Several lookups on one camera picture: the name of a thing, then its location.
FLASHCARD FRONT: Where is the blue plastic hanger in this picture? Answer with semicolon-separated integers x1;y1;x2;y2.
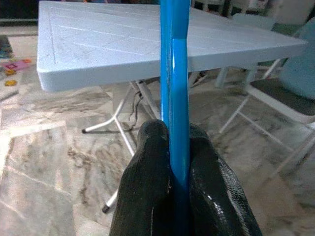
159;0;192;236

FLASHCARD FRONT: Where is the black television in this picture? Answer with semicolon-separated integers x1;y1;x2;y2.
0;0;40;20

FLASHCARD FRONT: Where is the white plastic folding table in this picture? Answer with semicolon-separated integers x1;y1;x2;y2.
36;0;310;213

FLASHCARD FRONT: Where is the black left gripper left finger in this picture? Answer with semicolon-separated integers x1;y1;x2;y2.
109;119;178;236

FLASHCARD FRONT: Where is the thin black cord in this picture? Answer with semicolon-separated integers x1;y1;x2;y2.
129;89;144;129

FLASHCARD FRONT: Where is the pink toy board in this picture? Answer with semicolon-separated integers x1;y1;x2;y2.
1;59;30;72

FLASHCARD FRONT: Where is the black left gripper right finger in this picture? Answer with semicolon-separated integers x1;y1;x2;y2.
188;122;263;236

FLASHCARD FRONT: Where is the light blue cushion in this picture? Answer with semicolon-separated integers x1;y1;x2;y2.
280;17;315;100

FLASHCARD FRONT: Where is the grey folding chair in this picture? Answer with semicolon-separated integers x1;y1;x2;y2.
219;76;315;177

